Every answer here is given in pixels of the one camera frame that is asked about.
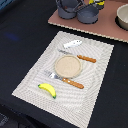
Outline white toy fish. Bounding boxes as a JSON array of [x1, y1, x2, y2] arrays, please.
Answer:
[[63, 40, 82, 48]]

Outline yellow toy banana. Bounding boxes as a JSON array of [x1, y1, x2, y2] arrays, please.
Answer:
[[38, 83, 56, 99]]

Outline grey toy pot with handles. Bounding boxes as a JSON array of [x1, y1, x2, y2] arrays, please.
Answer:
[[56, 0, 83, 19]]

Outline dark grey toy saucepan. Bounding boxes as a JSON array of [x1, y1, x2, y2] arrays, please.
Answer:
[[77, 5, 99, 24]]

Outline yellow toy cheese wedge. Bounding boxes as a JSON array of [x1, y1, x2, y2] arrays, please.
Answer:
[[89, 0, 105, 10]]

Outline round wooden plate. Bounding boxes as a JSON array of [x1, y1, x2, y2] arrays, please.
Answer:
[[54, 55, 82, 78]]

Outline woven beige placemat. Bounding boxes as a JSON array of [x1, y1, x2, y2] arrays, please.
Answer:
[[12, 31, 113, 128]]

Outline brown toy stove board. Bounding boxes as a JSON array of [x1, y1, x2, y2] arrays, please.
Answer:
[[48, 0, 128, 43]]

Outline beige bowl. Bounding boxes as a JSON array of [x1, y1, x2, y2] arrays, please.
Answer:
[[117, 4, 128, 30]]

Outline wooden handled fork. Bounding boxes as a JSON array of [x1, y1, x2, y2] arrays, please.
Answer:
[[43, 71, 84, 89]]

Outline wooden handled knife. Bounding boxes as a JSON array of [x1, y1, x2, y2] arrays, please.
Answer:
[[58, 49, 96, 63]]

